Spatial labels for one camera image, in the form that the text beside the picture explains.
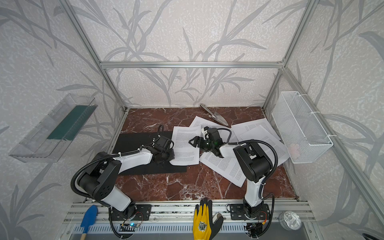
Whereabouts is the aluminium frame post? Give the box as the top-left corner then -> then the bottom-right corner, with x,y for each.
59,0 -> 128,111

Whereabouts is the blank-side paper sheet right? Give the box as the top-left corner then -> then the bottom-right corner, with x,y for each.
242,127 -> 290,166

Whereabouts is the blue trowel wooden handle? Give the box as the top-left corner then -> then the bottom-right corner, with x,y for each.
80,205 -> 98,240

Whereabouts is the yellow black work glove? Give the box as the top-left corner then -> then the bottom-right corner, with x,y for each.
193,198 -> 224,240

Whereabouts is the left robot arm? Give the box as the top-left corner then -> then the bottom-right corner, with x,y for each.
71,136 -> 175,217

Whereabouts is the right black corrugated cable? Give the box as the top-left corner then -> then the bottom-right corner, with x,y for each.
215,127 -> 279,187

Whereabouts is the white wire mesh basket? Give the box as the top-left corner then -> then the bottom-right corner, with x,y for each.
272,91 -> 333,164

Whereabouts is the pink object in basket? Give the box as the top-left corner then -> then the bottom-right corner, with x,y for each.
288,143 -> 301,160

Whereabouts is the green circuit board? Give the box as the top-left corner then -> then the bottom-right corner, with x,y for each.
119,223 -> 141,233

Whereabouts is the silver metal trowel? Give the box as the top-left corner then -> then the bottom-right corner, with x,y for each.
200,104 -> 230,127

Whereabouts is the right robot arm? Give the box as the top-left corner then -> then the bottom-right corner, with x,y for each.
189,127 -> 279,214

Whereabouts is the clear plastic wall tray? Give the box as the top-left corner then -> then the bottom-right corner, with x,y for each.
9,94 -> 98,163

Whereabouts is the printed paper sheet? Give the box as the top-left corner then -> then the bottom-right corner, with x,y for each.
170,126 -> 201,166
190,116 -> 239,143
231,118 -> 281,141
200,153 -> 246,188

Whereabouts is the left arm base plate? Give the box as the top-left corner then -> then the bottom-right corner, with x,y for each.
109,204 -> 152,221

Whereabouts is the black file folder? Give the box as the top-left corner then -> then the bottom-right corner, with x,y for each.
113,133 -> 187,176

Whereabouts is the clear round plastic lid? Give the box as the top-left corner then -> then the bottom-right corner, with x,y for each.
279,211 -> 302,231

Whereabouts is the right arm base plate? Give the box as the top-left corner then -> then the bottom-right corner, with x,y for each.
227,202 -> 271,221

